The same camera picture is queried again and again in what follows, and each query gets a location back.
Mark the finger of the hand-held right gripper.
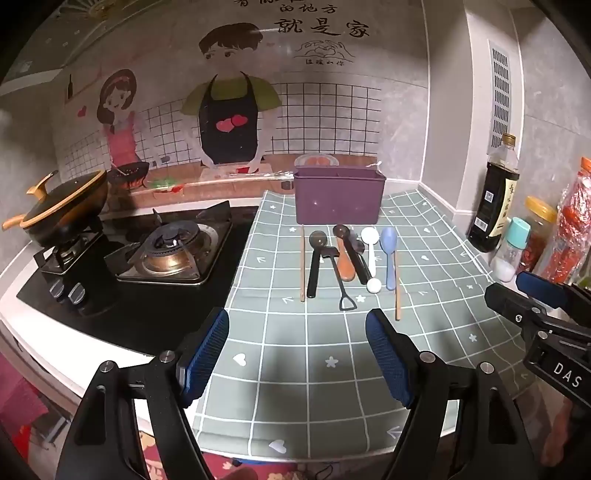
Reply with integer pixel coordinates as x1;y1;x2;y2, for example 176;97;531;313
516;271;591;319
484;282;560;341

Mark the yellow-lidded chili jar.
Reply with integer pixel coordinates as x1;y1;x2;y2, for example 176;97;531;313
517;196;558;274

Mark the black round spoon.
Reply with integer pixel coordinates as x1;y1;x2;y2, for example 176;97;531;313
307;231;327;298

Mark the purple utensil box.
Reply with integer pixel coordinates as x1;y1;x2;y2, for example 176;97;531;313
294;167;387;226

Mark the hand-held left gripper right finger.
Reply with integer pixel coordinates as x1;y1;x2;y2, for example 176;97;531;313
365;308;541;480

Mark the cartoon couple wall poster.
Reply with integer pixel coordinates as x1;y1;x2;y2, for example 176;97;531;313
51;0;386;213

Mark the blue spoon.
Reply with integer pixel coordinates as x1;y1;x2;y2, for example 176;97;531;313
380;226;398;291

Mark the black gas stove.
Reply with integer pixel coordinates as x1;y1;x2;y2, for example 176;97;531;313
16;200;260;357

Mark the red patterned rug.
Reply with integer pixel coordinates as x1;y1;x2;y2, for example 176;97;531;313
0;351;259;480

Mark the white vent grille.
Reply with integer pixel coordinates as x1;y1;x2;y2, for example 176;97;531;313
487;39;512;154

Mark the black wok with lid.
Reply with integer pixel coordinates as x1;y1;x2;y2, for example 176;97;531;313
2;170;112;248

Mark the brown rice paddle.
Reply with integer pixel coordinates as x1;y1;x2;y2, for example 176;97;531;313
338;240;359;283

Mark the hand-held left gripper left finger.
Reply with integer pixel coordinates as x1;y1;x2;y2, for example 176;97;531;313
55;307;232;480

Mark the clear bag of red chili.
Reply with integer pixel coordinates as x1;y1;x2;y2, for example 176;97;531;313
538;157;591;288

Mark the dark soy sauce bottle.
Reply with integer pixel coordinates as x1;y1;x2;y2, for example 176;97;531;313
466;133;522;254

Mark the dark brown spoon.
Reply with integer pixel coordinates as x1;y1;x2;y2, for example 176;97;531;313
332;224;373;284

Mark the person's right forearm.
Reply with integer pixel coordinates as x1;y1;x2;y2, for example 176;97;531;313
542;392;591;480

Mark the black shovel-shaped spoon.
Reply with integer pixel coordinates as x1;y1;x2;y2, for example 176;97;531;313
320;246;352;311

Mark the white spoon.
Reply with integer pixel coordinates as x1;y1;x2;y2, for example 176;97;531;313
361;227;382;294

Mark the grey range hood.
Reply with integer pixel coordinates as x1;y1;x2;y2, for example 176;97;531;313
0;44;107;99

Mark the shaker with teal cap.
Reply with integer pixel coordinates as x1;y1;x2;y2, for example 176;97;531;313
490;217;532;283

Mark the green grid table mat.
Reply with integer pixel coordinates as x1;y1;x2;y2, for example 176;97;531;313
189;189;491;463

